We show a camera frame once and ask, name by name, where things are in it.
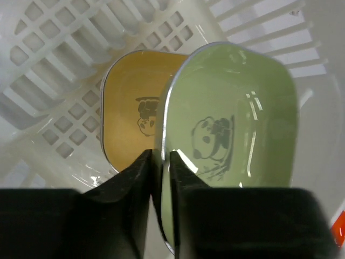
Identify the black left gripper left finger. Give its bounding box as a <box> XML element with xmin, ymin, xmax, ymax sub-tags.
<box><xmin>1</xmin><ymin>150</ymin><xmax>152</xmax><ymax>258</ymax></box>

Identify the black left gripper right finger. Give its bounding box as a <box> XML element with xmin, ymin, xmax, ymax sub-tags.
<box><xmin>169</xmin><ymin>152</ymin><xmax>340</xmax><ymax>258</ymax></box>

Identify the green square panda plate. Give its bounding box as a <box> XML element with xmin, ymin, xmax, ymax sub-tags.
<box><xmin>153</xmin><ymin>42</ymin><xmax>299</xmax><ymax>251</ymax></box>

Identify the yellow square panda plate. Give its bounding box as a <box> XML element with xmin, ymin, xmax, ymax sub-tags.
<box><xmin>100</xmin><ymin>50</ymin><xmax>187</xmax><ymax>172</ymax></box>

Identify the white plastic basket bin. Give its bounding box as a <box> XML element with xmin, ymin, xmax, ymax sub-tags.
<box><xmin>1</xmin><ymin>1</ymin><xmax>344</xmax><ymax>214</ymax></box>

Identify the orange round plate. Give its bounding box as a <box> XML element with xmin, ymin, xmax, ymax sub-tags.
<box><xmin>332</xmin><ymin>210</ymin><xmax>345</xmax><ymax>248</ymax></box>

